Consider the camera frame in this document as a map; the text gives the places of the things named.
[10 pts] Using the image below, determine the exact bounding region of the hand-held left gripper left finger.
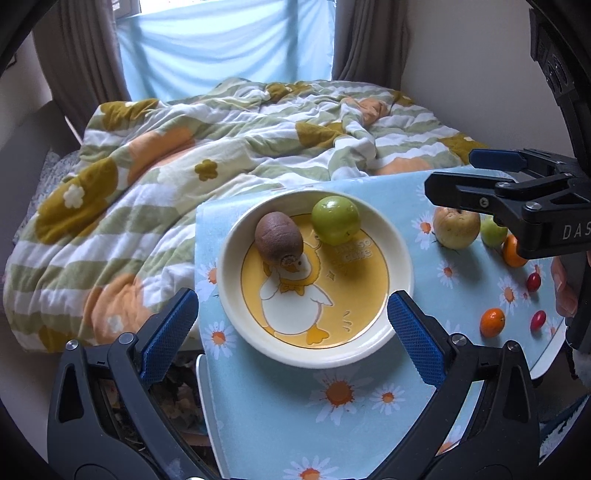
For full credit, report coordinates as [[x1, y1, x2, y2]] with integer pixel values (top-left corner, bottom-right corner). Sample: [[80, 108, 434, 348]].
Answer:
[[46, 287, 218, 480]]

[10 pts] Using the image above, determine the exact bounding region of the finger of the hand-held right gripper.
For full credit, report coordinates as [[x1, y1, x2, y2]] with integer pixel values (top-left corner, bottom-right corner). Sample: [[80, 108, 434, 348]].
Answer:
[[470, 148, 578, 178], [424, 170, 575, 223]]

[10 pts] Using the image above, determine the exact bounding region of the grey bed sheet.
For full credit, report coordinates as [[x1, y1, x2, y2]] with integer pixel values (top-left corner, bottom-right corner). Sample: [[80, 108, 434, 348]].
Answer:
[[30, 148, 63, 220]]

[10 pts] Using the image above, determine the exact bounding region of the light blue window cloth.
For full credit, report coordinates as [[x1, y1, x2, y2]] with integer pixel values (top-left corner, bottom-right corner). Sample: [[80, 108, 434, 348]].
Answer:
[[117, 0, 335, 100]]

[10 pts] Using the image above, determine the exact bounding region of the flower print striped blanket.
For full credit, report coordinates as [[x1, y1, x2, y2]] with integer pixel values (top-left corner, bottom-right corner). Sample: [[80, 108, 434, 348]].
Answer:
[[2, 78, 490, 356]]

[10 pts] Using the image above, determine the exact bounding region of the blue striped cloth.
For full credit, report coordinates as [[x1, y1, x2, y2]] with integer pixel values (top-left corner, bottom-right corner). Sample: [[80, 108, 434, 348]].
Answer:
[[539, 394, 591, 462]]

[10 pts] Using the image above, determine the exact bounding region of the brown kiwi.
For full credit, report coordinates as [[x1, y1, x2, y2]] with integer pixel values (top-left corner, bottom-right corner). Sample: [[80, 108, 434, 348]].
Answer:
[[254, 211, 304, 266]]

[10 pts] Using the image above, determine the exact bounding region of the window with white frame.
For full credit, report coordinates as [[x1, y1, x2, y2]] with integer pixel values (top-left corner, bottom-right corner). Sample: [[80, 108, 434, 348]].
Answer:
[[112, 0, 148, 21]]

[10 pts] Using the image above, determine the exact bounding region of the brown curtain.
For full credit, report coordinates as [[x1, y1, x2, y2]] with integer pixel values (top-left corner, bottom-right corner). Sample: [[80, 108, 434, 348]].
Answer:
[[32, 0, 134, 134], [332, 0, 409, 88]]

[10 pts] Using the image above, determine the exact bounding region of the cream bowl with duck print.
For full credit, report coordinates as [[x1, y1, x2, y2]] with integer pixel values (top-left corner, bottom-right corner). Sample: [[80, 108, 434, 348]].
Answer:
[[217, 190, 414, 368]]

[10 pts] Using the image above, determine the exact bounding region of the yellowish wrinkled apple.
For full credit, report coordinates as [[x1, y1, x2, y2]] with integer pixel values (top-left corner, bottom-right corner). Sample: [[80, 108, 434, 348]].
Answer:
[[433, 206, 482, 250]]

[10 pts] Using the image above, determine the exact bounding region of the large orange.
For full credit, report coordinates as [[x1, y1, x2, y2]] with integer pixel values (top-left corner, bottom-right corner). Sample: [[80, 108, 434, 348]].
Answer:
[[502, 234, 529, 269]]

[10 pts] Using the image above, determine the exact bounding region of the small orange tangerine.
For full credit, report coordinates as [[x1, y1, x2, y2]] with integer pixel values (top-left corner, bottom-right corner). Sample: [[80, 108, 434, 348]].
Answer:
[[479, 308, 506, 337]]

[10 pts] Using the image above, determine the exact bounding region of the blue daisy print tablecloth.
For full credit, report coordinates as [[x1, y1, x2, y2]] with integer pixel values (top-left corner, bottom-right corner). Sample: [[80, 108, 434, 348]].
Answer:
[[194, 164, 571, 479]]

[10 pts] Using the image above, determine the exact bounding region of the large green plum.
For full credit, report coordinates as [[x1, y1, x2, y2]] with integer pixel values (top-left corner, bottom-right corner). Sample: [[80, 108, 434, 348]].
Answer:
[[311, 195, 361, 246]]

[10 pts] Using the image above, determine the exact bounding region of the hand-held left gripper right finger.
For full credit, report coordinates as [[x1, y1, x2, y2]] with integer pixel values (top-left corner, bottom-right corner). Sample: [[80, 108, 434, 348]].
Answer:
[[387, 290, 541, 480]]

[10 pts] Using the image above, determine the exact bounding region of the person's right hand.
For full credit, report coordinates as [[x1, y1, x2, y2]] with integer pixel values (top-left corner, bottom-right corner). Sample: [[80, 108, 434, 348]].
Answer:
[[551, 256, 581, 319]]

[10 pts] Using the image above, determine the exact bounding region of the small green plum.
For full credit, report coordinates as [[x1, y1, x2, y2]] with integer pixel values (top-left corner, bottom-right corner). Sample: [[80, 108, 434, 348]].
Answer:
[[481, 215, 509, 247]]

